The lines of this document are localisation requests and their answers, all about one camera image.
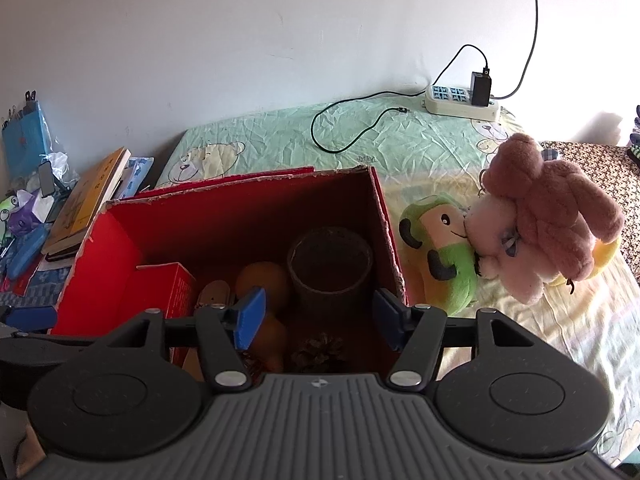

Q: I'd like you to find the small red carton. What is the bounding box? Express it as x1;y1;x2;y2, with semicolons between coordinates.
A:
122;261;199;366

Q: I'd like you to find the brown pinecone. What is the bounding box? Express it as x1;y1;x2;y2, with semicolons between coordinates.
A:
290;332;349;375
241;350;265;377

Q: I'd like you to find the black phone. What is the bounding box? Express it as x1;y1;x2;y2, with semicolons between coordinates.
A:
39;161;57;197

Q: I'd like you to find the beige fabric toy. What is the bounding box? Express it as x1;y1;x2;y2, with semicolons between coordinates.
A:
195;280;237;312

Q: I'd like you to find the printed packing tape roll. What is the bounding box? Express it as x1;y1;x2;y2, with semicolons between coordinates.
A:
286;227;375;314

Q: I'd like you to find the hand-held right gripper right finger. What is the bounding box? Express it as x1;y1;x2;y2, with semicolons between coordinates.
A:
372;287;538;394

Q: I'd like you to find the brown patterned blanket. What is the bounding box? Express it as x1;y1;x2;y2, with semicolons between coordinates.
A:
540;140;640;281

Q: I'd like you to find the bear printed bed sheet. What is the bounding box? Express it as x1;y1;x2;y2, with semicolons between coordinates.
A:
155;100;640;461

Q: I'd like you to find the blue patterned cloth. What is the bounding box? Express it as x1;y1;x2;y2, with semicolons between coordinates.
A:
0;255;77;307

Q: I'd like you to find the grey power cord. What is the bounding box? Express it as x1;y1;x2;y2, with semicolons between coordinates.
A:
492;0;539;100

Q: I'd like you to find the black charger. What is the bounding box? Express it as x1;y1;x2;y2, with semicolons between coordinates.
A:
469;67;494;108

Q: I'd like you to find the black charging cable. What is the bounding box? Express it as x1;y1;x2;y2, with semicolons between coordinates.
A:
311;44;491;154

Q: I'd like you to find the blue plastic pouch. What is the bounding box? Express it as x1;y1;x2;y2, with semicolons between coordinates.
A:
1;91;54;182

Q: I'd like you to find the green avocado plush toy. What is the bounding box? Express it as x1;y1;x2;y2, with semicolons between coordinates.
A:
398;194;480;317

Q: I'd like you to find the striped fabric item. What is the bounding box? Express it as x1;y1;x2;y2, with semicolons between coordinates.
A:
629;105;640;166

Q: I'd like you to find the pink brown plush doll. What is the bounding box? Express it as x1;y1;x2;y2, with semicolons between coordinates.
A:
462;132;626;306

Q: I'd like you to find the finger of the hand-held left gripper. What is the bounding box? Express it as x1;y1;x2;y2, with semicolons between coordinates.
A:
0;362;57;411
0;306;101;361

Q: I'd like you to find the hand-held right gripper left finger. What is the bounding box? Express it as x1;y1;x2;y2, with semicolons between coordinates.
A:
97;286;268;394

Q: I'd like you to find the red cardboard box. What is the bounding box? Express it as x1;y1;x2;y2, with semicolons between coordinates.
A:
50;165;409;376

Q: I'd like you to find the purple tissue box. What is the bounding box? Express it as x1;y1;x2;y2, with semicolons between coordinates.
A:
10;190;57;237

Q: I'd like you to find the white power strip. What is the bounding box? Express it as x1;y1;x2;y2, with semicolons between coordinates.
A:
424;84;501;122

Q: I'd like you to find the yellow book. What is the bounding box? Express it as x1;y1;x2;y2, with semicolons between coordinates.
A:
42;147;132;257

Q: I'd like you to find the green frog toy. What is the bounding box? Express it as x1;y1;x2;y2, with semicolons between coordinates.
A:
0;197;22;237

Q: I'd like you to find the blue white plastic packet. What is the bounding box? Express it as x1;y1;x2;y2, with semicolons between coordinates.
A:
117;156;155;199

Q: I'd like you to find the blue pencil case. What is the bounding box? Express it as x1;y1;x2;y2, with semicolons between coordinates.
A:
5;222;52;282

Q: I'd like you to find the yellow plush toy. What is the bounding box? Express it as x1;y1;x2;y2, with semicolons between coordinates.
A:
547;237;624;287

